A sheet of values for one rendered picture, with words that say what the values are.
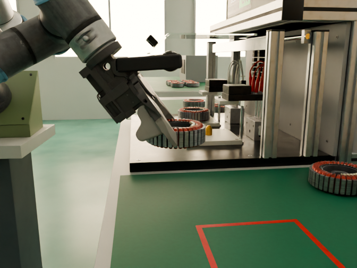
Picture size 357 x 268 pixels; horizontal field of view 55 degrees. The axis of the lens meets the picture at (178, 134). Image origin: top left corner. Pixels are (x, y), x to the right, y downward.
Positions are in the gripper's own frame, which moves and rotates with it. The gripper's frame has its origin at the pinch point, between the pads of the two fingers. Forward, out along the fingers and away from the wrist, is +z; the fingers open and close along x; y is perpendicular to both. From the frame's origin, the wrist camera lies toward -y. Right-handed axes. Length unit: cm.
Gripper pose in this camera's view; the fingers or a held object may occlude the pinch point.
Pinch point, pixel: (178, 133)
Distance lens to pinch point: 64.2
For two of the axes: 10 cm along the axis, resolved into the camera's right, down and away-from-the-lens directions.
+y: -8.0, 5.8, 1.3
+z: 6.0, 7.8, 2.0
